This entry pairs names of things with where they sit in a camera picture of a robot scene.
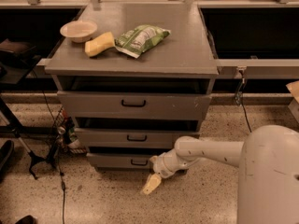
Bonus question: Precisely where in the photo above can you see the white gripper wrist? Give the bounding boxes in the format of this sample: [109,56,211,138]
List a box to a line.
[142,149,199,195]

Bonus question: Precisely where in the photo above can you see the grey bottom drawer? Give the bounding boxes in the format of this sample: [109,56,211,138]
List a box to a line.
[87,153,152,170]

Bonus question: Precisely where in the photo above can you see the grey drawer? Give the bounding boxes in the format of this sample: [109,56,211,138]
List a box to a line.
[58,91,211,120]
[75,128,199,148]
[87,153,152,170]

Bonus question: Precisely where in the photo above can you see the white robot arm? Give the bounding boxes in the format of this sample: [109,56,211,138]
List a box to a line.
[142,125,299,224]

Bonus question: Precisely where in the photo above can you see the grey drawer cabinet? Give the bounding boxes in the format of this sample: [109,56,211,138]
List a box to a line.
[46,3,218,158]

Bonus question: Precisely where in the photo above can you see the grey middle drawer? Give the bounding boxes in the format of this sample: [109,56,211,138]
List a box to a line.
[75,128,199,148]

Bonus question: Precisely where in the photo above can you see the grey top drawer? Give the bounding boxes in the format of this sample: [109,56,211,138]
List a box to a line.
[58,91,211,120]

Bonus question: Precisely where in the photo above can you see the black tripod stand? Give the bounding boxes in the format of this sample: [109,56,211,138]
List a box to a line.
[0,99,58,179]

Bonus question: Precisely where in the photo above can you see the green chip bag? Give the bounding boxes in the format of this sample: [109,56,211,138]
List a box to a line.
[115,24,171,59]

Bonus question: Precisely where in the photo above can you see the yellow sponge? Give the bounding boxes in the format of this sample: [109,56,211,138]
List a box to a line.
[85,32,115,57]

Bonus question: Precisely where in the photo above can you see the black shoe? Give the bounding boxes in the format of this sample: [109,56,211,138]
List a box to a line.
[0,140,14,171]

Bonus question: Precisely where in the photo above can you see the white bowl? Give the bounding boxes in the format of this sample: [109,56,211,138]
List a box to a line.
[60,21,97,43]

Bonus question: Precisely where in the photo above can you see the cardboard box right edge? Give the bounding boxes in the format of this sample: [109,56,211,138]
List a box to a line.
[286,81,299,123]

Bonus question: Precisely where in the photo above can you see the dark object on left shelf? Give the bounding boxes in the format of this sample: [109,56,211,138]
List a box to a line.
[0,38,41,69]

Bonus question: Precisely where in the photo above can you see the wire basket with bottles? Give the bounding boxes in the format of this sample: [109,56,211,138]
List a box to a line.
[55,107,86,154]

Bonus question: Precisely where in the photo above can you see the black power cable right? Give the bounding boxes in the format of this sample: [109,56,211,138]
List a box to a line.
[238,70,253,133]

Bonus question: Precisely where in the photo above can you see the black cable left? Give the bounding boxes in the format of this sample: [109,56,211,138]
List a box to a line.
[31,70,67,224]

